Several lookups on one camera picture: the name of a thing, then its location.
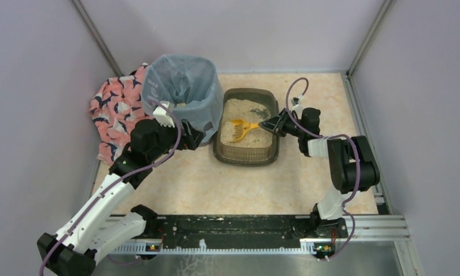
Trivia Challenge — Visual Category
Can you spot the yellow plastic litter scoop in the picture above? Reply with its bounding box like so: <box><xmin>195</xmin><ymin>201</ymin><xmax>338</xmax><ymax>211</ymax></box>
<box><xmin>230</xmin><ymin>119</ymin><xmax>259</xmax><ymax>143</ymax></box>

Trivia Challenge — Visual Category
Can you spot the grey plastic litter box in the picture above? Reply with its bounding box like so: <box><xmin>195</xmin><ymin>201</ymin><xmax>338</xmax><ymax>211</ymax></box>
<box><xmin>213</xmin><ymin>88</ymin><xmax>279</xmax><ymax>166</ymax></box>

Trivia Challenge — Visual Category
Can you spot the blue plastic trash bag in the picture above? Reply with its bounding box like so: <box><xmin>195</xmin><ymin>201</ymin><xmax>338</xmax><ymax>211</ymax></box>
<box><xmin>141</xmin><ymin>55</ymin><xmax>224</xmax><ymax>146</ymax></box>

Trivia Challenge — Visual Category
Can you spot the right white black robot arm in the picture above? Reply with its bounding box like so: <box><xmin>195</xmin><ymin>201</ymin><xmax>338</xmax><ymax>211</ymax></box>
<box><xmin>259</xmin><ymin>108</ymin><xmax>380</xmax><ymax>231</ymax></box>

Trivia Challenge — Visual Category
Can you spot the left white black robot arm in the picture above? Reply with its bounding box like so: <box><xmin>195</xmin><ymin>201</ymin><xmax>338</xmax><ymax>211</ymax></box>
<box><xmin>37</xmin><ymin>119</ymin><xmax>205</xmax><ymax>275</ymax></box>

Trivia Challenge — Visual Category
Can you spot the pink patterned cloth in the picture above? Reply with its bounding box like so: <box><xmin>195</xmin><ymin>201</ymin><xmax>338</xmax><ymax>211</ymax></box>
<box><xmin>88</xmin><ymin>63</ymin><xmax>150</xmax><ymax>165</ymax></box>

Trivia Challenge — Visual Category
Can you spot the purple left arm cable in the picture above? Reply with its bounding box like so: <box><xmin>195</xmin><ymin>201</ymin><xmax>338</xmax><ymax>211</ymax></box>
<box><xmin>39</xmin><ymin>99</ymin><xmax>183</xmax><ymax>276</ymax></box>

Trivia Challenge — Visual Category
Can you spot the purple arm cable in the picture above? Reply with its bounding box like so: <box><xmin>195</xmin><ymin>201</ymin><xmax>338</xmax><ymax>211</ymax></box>
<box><xmin>39</xmin><ymin>99</ymin><xmax>183</xmax><ymax>276</ymax></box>
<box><xmin>285</xmin><ymin>77</ymin><xmax>362</xmax><ymax>208</ymax></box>

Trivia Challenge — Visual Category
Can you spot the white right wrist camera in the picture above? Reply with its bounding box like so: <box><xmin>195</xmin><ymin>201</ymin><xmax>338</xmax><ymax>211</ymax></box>
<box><xmin>291</xmin><ymin>94</ymin><xmax>304</xmax><ymax>113</ymax></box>

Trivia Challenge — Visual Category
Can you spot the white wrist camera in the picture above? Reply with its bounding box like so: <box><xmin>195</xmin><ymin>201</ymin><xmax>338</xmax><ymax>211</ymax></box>
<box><xmin>291</xmin><ymin>94</ymin><xmax>304</xmax><ymax>113</ymax></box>
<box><xmin>153</xmin><ymin>101</ymin><xmax>175</xmax><ymax>128</ymax></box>

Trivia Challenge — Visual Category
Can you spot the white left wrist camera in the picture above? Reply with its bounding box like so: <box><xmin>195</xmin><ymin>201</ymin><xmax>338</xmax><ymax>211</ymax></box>
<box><xmin>153</xmin><ymin>101</ymin><xmax>175</xmax><ymax>128</ymax></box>

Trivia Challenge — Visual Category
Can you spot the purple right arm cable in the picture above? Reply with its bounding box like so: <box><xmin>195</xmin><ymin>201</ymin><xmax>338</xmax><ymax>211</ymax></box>
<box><xmin>285</xmin><ymin>77</ymin><xmax>362</xmax><ymax>208</ymax></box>

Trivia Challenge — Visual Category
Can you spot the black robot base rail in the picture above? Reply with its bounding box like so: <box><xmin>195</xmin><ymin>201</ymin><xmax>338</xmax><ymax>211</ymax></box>
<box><xmin>116</xmin><ymin>214</ymin><xmax>349</xmax><ymax>256</ymax></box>

